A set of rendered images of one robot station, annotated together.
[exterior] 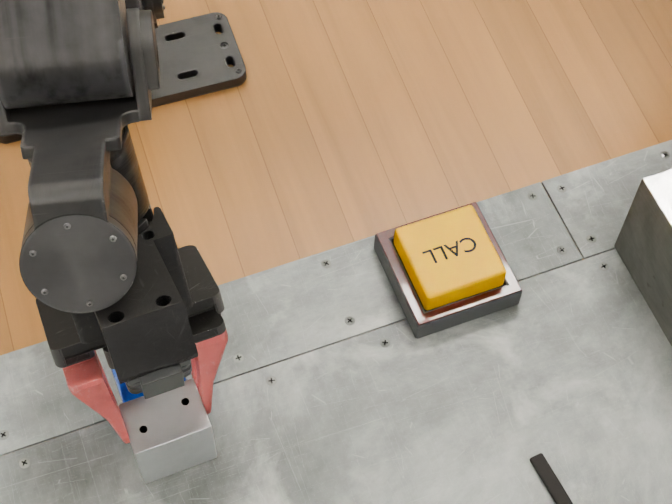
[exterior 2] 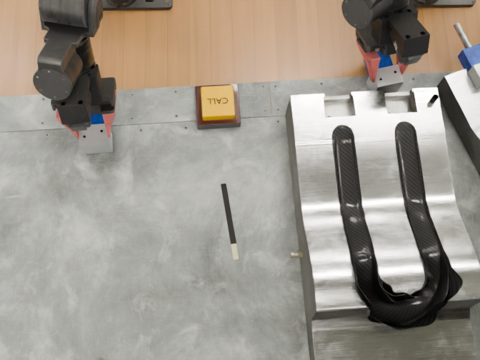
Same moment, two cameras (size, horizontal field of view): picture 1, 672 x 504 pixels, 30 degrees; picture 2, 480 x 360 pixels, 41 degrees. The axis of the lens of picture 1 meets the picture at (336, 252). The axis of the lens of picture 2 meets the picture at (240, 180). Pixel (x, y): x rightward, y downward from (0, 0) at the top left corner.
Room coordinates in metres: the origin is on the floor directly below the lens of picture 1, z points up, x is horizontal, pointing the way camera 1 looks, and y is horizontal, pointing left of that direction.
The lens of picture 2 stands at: (0.01, -0.24, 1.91)
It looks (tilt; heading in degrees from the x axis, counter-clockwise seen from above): 74 degrees down; 13
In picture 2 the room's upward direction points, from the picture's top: 6 degrees clockwise
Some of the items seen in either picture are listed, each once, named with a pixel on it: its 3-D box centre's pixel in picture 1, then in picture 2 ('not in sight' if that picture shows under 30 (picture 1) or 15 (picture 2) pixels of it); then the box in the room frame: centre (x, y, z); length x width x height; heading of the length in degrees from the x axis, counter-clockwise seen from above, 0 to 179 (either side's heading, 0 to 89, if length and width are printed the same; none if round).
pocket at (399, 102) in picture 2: not in sight; (397, 105); (0.53, -0.39, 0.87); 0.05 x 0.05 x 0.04; 23
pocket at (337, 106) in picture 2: not in sight; (337, 108); (0.48, -0.29, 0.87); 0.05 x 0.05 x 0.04; 23
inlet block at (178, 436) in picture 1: (146, 369); (95, 114); (0.35, 0.12, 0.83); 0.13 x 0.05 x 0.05; 24
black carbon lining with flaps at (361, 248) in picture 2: not in sight; (393, 218); (0.31, -0.42, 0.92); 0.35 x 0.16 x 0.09; 23
